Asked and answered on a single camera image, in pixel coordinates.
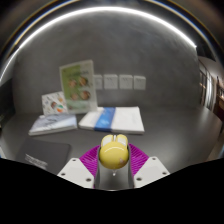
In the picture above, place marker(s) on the yellow rabbit-shaped computer mouse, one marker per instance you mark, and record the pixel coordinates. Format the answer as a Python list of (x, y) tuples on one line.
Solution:
[(114, 153)]

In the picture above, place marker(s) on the white wall socket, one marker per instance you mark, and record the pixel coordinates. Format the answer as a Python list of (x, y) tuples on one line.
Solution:
[(126, 81), (110, 81), (98, 82), (140, 82)]

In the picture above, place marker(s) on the grey striped book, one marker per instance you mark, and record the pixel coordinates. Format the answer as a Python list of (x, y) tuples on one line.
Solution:
[(51, 125)]

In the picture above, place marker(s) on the white ceiling light strip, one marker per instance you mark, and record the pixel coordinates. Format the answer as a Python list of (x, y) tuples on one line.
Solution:
[(110, 8)]

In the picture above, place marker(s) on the small colourful printed card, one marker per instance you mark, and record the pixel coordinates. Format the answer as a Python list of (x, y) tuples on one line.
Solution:
[(53, 104)]

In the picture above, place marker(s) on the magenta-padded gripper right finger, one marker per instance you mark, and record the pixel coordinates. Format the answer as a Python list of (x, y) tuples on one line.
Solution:
[(151, 170)]

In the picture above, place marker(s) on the green leaflet in clear stand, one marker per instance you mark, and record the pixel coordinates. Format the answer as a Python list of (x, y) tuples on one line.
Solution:
[(78, 86)]

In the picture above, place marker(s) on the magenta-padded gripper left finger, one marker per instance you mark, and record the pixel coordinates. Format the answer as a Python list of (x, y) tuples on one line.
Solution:
[(75, 171)]

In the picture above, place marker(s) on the white book with blue band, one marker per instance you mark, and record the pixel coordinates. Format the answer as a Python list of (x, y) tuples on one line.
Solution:
[(128, 120)]

